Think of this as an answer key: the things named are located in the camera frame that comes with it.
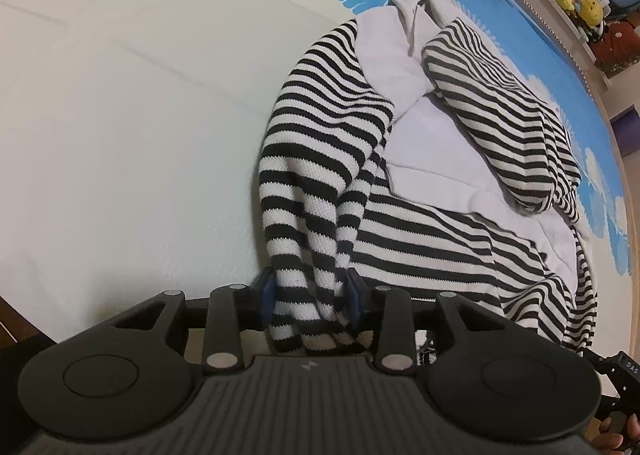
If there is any purple box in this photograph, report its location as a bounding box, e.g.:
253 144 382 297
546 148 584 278
612 108 640 156

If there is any dark red cushion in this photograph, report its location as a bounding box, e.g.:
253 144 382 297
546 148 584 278
592 18 640 76

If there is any blue and white printed bedsheet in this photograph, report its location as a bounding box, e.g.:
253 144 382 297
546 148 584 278
0 0 640 336

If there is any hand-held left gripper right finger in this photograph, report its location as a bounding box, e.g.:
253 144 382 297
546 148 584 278
345 267 501 372

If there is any striped hooded top white vest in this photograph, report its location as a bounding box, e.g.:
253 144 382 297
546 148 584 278
257 0 599 360

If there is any person's right hand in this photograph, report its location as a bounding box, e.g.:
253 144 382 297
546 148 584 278
594 412 640 455

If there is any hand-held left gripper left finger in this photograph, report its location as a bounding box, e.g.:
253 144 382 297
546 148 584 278
107 267 277 370

